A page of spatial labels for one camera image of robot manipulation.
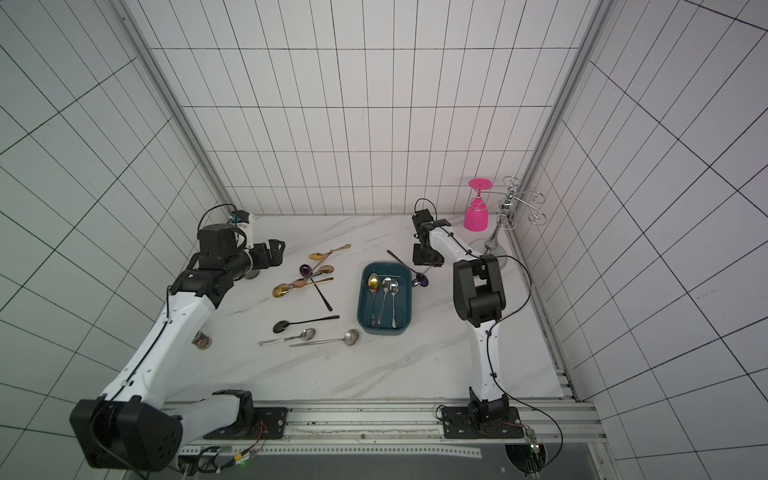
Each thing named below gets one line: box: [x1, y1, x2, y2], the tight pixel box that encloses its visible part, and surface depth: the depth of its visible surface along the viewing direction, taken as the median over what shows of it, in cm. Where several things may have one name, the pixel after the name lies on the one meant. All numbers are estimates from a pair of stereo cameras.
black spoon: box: [273, 315, 340, 333], surface depth 92 cm
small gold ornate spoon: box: [309, 244, 351, 260], surface depth 109 cm
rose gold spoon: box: [293, 278, 334, 289], surface depth 101 cm
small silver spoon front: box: [258, 328, 316, 345], surface depth 89 cm
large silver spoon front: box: [289, 329, 360, 347], surface depth 88 cm
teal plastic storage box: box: [357, 262, 412, 335], surface depth 96 cm
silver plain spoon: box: [377, 276, 391, 325], surface depth 100 cm
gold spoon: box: [273, 277, 334, 298], surface depth 100 cm
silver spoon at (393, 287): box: [389, 278, 399, 329], surface depth 99 cm
